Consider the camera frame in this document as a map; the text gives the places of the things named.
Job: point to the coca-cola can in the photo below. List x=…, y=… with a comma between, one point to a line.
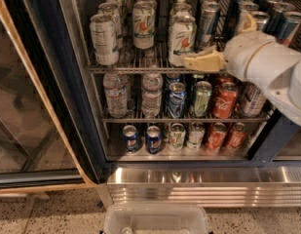
x=217, y=134
x=236, y=136

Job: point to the front Red Bull can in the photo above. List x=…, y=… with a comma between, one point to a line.
x=289, y=26

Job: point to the front silver energy drink can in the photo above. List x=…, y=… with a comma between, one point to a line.
x=261, y=19

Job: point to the right water bottle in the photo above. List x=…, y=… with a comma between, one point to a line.
x=152, y=86

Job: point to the blue Pepsi can middle shelf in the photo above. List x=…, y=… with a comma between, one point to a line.
x=176, y=101

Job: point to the green can middle shelf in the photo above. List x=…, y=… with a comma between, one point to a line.
x=203, y=91

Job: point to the right Pepsi can bottom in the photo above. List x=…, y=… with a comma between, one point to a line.
x=153, y=139

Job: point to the front left white can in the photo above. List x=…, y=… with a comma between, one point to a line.
x=104, y=39

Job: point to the wire shelf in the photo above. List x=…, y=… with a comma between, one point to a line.
x=139, y=117
x=138, y=64

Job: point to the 7up can bottom shelf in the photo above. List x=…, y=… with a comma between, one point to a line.
x=177, y=134

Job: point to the white coffee bottle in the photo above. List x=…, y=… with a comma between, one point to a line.
x=252, y=101

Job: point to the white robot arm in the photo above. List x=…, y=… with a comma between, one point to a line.
x=285, y=92

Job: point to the middle wire shelf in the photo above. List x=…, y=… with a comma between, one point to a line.
x=139, y=117

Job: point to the top wire shelf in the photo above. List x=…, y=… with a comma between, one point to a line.
x=138, y=64

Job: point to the left water bottle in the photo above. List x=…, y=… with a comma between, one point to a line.
x=115, y=88

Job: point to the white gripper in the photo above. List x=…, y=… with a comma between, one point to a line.
x=242, y=55

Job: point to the red Coca-Cola can middle shelf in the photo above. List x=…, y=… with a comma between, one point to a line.
x=226, y=96

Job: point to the left Coca-Cola can bottom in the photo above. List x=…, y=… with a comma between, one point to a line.
x=217, y=134

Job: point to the left Pepsi can bottom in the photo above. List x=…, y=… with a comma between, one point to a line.
x=130, y=137

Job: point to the slim blue silver can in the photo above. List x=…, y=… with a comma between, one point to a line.
x=208, y=21

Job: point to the pepsi can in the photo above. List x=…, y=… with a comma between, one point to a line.
x=153, y=139
x=130, y=137

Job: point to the water bottle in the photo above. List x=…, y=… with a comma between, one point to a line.
x=115, y=88
x=152, y=86

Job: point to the stainless fridge base grille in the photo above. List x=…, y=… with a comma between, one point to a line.
x=204, y=187

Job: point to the clear plastic bin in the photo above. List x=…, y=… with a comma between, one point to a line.
x=155, y=218

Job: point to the glass fridge door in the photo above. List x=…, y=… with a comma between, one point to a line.
x=48, y=139

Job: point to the right Coca-Cola can bottom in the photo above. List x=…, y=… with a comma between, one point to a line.
x=236, y=136

